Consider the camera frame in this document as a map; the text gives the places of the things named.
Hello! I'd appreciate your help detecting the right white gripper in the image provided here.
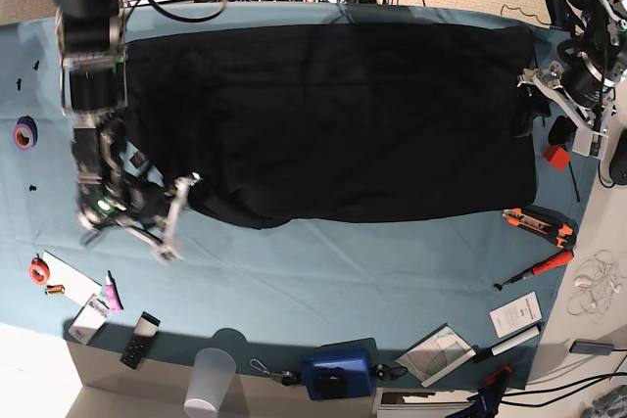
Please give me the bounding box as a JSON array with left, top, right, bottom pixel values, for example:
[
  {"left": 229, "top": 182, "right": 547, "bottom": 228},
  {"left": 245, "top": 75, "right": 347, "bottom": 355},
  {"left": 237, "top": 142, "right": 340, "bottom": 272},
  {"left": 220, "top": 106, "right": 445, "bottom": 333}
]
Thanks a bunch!
[{"left": 117, "top": 172, "right": 202, "bottom": 264}]

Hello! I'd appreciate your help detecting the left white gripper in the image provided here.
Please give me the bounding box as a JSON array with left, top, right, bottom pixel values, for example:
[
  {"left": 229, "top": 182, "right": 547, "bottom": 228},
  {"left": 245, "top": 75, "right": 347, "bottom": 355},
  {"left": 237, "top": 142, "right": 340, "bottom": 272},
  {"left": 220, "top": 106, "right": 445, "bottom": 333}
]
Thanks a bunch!
[{"left": 517, "top": 61, "right": 615, "bottom": 159}]

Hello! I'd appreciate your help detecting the black t-shirt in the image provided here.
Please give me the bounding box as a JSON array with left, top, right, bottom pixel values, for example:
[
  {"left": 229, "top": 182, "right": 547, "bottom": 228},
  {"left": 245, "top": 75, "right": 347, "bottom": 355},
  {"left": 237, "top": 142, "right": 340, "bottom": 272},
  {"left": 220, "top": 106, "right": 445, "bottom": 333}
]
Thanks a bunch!
[{"left": 126, "top": 23, "right": 537, "bottom": 229}]

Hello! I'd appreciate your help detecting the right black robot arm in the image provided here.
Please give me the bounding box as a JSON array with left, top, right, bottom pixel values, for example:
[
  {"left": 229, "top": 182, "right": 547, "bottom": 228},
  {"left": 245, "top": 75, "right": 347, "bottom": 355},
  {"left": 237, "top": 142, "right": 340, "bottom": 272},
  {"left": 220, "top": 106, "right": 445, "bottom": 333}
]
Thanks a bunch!
[{"left": 53, "top": 0, "right": 198, "bottom": 263}]

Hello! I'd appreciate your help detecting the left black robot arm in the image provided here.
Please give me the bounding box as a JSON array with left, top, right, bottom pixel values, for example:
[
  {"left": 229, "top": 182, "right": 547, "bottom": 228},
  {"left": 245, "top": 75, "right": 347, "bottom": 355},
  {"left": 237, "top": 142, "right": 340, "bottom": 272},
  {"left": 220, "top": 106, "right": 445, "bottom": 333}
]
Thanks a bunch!
[{"left": 518, "top": 0, "right": 626, "bottom": 161}]

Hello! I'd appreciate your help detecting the thin black rod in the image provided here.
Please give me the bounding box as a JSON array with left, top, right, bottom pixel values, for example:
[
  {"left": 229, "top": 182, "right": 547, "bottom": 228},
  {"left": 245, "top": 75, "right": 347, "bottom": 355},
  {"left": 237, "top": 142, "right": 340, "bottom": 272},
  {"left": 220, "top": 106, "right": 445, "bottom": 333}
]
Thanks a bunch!
[{"left": 568, "top": 162, "right": 581, "bottom": 204}]

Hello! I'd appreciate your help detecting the red cube block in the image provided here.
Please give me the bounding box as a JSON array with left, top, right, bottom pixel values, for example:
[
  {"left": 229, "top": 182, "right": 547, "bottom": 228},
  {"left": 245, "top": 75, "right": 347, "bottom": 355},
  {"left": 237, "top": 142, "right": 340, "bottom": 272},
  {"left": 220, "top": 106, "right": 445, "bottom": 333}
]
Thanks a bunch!
[{"left": 543, "top": 145, "right": 571, "bottom": 171}]

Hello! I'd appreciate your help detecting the pink glue tube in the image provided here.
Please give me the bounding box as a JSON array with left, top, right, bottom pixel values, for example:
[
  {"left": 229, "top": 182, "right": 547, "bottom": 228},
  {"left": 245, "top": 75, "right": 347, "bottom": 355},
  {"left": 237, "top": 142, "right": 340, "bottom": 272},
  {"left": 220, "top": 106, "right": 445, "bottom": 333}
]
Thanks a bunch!
[{"left": 105, "top": 271, "right": 123, "bottom": 313}]

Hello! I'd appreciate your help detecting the black white remote control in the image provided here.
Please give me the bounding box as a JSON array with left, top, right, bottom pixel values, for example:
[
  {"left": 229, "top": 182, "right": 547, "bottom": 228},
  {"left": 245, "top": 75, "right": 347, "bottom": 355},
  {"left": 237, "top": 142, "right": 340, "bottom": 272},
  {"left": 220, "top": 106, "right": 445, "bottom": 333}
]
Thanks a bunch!
[{"left": 120, "top": 312, "right": 161, "bottom": 370}]

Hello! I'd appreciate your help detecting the white paper sheet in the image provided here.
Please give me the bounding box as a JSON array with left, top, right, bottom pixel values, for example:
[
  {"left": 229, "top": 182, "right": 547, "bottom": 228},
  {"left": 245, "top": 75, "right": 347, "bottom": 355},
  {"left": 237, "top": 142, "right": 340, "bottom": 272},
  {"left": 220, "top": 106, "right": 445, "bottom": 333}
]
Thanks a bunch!
[{"left": 42, "top": 252, "right": 102, "bottom": 305}]

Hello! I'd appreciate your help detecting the orange black utility knife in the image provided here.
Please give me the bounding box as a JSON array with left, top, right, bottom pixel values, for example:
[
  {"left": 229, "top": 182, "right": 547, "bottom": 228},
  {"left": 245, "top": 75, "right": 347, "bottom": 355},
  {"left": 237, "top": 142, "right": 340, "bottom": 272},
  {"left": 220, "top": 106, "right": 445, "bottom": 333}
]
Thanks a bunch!
[{"left": 502, "top": 208, "right": 576, "bottom": 250}]

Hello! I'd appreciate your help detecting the white packaged card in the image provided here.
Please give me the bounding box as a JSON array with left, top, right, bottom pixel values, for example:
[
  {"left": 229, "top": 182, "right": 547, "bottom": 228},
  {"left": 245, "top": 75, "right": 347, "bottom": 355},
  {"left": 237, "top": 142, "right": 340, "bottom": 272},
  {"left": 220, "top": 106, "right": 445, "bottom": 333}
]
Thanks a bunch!
[{"left": 68, "top": 295, "right": 111, "bottom": 345}]

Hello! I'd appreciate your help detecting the orange black screwdriver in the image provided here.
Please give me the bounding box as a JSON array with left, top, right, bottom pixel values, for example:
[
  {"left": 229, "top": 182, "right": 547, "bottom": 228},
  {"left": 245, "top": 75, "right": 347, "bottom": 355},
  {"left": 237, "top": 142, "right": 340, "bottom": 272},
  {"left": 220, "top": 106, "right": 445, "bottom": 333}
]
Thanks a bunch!
[{"left": 494, "top": 250, "right": 574, "bottom": 291}]

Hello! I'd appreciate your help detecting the small brass battery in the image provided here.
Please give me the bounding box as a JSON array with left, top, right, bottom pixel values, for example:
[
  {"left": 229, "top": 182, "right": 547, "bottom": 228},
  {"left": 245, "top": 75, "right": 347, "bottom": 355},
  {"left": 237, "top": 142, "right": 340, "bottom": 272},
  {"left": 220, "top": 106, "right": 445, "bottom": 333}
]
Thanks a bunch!
[{"left": 45, "top": 285, "right": 65, "bottom": 296}]

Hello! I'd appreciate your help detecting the orange tape roll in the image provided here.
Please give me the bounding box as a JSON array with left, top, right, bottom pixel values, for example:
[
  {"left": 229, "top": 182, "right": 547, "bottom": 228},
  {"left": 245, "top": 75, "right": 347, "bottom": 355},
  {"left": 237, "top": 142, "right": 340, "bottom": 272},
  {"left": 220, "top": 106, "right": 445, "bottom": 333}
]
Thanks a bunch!
[{"left": 28, "top": 256, "right": 50, "bottom": 286}]

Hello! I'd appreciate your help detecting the translucent plastic cup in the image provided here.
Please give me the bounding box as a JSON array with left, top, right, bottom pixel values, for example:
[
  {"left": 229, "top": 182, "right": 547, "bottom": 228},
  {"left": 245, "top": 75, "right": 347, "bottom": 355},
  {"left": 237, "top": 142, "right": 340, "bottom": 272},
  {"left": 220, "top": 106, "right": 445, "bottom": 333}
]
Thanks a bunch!
[{"left": 184, "top": 348, "right": 236, "bottom": 418}]

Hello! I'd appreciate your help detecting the metal carabiner keyring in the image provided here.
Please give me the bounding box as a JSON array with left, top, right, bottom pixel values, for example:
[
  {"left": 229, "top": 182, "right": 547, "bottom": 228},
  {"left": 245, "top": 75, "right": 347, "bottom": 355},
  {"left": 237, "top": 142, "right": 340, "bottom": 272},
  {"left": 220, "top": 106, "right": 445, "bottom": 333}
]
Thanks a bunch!
[{"left": 249, "top": 358, "right": 302, "bottom": 387}]

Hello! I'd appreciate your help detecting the white printed card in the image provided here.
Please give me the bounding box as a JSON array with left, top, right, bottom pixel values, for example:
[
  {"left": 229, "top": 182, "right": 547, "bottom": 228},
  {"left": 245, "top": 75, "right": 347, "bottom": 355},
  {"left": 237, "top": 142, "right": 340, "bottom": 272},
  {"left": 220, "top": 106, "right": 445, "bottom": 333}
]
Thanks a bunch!
[{"left": 489, "top": 292, "right": 542, "bottom": 339}]

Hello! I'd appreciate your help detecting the purple tape roll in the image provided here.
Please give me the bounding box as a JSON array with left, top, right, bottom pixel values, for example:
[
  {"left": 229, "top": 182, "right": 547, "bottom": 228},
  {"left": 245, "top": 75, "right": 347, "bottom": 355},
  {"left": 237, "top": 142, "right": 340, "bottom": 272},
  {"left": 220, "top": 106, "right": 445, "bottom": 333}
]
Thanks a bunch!
[{"left": 13, "top": 116, "right": 38, "bottom": 151}]

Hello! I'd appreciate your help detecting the teal table cloth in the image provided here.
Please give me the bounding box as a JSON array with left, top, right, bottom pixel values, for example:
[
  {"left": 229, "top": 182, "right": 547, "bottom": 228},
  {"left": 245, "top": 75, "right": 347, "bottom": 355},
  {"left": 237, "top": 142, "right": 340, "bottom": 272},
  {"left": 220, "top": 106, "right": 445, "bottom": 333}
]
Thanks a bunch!
[{"left": 0, "top": 2, "right": 613, "bottom": 393}]

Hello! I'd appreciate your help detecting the black white marker pen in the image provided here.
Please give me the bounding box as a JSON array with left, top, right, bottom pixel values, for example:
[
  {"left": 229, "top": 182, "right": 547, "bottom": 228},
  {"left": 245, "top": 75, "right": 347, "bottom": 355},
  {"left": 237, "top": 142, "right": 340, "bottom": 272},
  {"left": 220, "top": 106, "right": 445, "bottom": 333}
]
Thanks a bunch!
[{"left": 473, "top": 323, "right": 541, "bottom": 363}]

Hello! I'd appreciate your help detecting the folded map booklet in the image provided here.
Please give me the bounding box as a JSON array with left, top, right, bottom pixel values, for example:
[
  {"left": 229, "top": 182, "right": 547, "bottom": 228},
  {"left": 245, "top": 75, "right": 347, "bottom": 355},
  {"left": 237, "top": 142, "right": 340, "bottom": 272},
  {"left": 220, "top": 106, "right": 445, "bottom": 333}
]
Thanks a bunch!
[{"left": 395, "top": 325, "right": 476, "bottom": 388}]

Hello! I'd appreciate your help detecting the white cable bundle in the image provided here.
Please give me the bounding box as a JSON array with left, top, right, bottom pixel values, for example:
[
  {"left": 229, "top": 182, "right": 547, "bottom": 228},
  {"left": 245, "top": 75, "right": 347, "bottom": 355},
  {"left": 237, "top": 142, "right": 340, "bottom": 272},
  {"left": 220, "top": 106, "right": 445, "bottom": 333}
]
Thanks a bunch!
[{"left": 566, "top": 249, "right": 627, "bottom": 319}]

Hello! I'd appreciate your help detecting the blue camera box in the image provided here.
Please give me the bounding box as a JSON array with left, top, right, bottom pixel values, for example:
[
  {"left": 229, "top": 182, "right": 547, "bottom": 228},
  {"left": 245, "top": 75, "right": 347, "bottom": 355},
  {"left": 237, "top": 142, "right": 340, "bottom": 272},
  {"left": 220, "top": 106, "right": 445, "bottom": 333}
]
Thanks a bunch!
[{"left": 300, "top": 348, "right": 374, "bottom": 401}]

